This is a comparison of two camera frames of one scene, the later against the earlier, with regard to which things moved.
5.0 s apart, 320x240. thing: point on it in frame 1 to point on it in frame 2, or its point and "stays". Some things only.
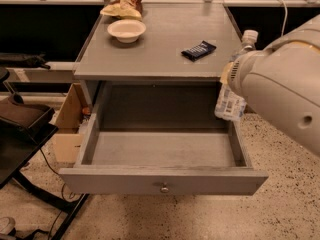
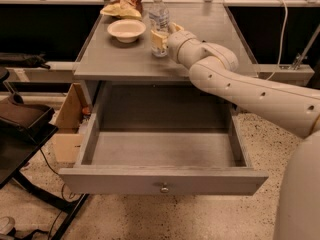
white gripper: [237, 73] to [174, 44]
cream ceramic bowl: [126, 30] stays
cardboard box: [67, 138] stays
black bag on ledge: [34, 61] stays
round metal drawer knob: [164, 189] stays
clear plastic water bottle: [229, 105] to [159, 20]
